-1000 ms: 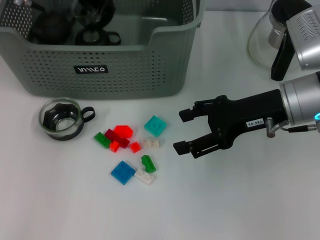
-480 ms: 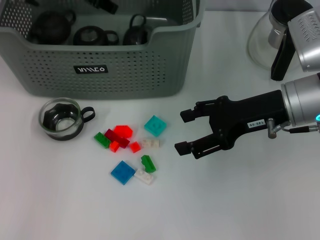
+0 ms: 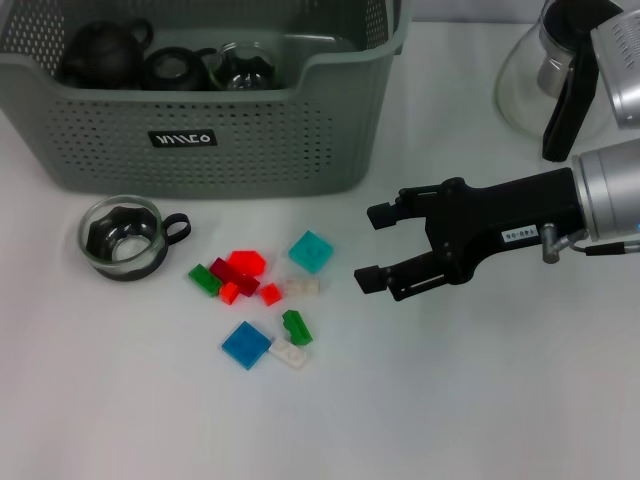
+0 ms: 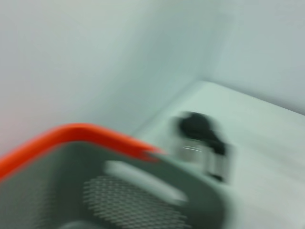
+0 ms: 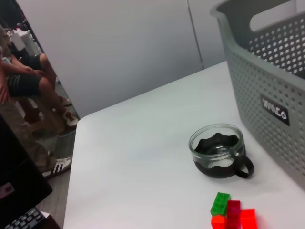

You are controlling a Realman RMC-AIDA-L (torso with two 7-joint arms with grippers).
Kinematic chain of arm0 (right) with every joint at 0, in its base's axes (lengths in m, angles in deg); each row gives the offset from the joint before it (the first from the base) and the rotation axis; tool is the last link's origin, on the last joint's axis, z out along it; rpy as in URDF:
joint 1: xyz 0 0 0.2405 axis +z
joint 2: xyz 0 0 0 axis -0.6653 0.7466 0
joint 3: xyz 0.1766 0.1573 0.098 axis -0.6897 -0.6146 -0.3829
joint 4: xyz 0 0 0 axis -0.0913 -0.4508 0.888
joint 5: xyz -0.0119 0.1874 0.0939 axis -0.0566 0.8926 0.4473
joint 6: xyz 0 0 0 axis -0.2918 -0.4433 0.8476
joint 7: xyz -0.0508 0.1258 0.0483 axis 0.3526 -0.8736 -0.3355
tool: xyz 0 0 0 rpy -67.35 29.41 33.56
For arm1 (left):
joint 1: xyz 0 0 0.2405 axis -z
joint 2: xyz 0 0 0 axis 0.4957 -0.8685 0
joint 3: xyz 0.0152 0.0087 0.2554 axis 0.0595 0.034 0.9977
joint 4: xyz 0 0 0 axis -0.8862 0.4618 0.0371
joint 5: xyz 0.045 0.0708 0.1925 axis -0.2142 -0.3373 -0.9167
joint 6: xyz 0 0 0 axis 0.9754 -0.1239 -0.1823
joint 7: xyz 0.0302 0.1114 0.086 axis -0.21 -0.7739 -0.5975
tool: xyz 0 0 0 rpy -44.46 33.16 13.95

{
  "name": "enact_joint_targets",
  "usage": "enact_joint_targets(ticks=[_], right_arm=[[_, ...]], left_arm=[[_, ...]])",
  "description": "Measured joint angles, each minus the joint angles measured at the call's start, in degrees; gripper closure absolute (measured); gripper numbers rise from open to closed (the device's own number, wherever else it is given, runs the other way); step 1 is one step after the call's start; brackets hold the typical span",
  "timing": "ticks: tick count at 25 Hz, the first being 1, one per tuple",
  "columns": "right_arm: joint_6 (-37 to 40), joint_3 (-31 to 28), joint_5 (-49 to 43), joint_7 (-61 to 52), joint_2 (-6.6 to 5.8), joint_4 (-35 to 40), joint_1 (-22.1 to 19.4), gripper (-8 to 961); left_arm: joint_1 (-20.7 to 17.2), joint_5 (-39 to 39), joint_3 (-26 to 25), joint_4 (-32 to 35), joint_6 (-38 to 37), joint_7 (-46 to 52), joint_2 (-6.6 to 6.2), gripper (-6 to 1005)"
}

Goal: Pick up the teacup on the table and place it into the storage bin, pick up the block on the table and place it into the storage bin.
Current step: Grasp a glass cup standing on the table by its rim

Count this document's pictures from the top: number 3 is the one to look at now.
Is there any translucent clear building brick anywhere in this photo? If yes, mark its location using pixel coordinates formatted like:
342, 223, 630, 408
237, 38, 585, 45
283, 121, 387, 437
284, 278, 321, 300

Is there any grey perforated storage bin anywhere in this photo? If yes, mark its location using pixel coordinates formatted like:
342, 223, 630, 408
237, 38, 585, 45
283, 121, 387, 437
0, 0, 412, 201

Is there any glass teapot with black handle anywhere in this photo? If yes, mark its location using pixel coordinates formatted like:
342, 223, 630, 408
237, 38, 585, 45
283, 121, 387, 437
494, 0, 626, 162

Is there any glass teacup with black base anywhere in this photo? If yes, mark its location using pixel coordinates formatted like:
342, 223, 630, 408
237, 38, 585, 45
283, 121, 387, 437
77, 194, 193, 282
208, 41, 277, 92
142, 46, 214, 92

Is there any green long building brick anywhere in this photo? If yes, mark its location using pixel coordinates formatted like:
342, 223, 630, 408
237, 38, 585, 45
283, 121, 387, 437
281, 309, 314, 347

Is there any blue square building brick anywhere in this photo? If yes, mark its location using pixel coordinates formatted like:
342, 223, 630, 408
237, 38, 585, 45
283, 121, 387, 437
220, 321, 273, 371

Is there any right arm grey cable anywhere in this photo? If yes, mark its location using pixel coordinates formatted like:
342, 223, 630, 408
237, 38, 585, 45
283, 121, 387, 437
554, 229, 640, 257

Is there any green flat building brick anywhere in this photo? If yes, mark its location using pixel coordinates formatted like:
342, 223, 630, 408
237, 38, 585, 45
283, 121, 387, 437
188, 263, 224, 299

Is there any dark red long brick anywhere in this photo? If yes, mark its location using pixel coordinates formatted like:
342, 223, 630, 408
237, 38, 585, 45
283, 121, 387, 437
208, 257, 261, 299

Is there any white flat building brick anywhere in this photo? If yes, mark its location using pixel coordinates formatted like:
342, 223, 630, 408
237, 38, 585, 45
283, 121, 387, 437
268, 337, 310, 370

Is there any teal square building brick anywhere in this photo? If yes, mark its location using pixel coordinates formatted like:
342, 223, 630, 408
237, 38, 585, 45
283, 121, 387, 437
287, 230, 335, 275

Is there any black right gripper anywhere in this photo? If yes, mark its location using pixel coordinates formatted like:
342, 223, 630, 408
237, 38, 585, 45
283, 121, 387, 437
352, 167, 585, 303

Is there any dark clay teapot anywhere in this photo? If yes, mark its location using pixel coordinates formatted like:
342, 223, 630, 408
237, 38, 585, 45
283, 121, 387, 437
57, 18, 154, 90

